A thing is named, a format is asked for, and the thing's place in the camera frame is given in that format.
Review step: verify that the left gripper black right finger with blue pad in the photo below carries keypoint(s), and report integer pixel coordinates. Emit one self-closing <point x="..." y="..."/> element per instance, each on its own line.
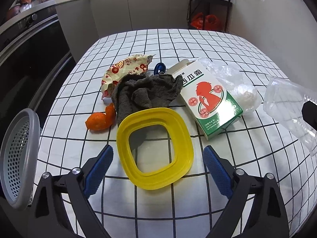
<point x="267" y="216"/>

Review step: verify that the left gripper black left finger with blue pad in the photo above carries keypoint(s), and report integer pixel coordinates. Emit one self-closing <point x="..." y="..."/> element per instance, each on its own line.
<point x="48" y="216"/>

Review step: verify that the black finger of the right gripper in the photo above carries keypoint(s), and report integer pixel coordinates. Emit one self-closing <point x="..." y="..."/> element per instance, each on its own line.
<point x="309" y="113"/>

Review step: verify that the clear plastic bottle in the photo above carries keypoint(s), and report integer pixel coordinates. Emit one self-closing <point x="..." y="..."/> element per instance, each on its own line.
<point x="283" y="101"/>

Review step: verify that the white green medicine box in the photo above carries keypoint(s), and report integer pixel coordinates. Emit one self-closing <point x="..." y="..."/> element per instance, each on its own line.
<point x="209" y="102"/>

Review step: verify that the blue plastic cap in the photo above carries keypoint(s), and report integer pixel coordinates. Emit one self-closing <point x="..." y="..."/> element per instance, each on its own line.
<point x="160" y="68"/>

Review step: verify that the red patterned snack wrapper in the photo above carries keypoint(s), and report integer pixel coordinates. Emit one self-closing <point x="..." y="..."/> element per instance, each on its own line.
<point x="134" y="64"/>

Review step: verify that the white plastic bag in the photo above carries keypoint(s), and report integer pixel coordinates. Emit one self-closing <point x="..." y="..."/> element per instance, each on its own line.
<point x="246" y="95"/>

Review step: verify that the grey kitchen cabinets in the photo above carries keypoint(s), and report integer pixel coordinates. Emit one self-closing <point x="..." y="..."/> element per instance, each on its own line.
<point x="85" y="21"/>

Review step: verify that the grey perforated waste basket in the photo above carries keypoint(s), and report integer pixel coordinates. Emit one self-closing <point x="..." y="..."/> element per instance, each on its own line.
<point x="19" y="153"/>

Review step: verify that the orange peel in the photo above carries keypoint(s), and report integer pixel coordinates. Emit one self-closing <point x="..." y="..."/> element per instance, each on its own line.
<point x="100" y="121"/>

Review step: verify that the black metal shelf rack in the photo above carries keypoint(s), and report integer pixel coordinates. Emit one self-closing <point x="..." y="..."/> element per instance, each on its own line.
<point x="220" y="8"/>

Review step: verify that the red plastic bag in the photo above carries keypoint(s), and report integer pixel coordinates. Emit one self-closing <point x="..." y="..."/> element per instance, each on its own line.
<point x="209" y="22"/>

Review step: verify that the white checked tablecloth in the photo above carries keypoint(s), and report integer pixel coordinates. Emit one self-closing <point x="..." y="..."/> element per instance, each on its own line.
<point x="157" y="184"/>

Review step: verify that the dark grey cloth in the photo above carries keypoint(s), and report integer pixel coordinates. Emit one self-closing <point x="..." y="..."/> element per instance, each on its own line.
<point x="135" y="93"/>

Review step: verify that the black built-in oven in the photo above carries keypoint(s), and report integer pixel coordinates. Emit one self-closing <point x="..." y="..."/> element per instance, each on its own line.
<point x="35" y="62"/>

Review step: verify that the brown clay pot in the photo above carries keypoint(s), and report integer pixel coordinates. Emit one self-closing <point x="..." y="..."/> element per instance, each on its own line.
<point x="13" y="11"/>

